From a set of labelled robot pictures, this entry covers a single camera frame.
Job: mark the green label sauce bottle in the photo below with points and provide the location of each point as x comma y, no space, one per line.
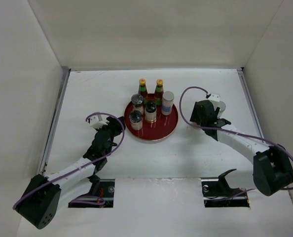
158,92
143,90

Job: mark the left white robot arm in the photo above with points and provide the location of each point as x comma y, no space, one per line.
40,200

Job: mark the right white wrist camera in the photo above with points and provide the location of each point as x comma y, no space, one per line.
213,97

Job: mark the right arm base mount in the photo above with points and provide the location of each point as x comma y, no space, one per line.
218,194

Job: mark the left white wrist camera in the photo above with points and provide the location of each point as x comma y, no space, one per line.
95,121

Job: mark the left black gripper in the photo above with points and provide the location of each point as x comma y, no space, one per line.
113,125

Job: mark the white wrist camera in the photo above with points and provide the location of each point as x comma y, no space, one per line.
213,97
95,121

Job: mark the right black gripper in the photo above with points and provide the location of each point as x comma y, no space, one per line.
193,118

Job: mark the silver lid jar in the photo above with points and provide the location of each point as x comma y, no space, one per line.
167,103
222,107

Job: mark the black cap spice jar front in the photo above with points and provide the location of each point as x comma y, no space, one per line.
150,111

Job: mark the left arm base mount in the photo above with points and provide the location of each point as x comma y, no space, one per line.
100,195

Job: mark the red round tray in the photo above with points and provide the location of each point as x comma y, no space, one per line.
153,131

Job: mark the black cap glass shaker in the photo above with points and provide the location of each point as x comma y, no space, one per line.
136,120

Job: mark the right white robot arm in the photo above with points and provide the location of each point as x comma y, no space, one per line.
272,169

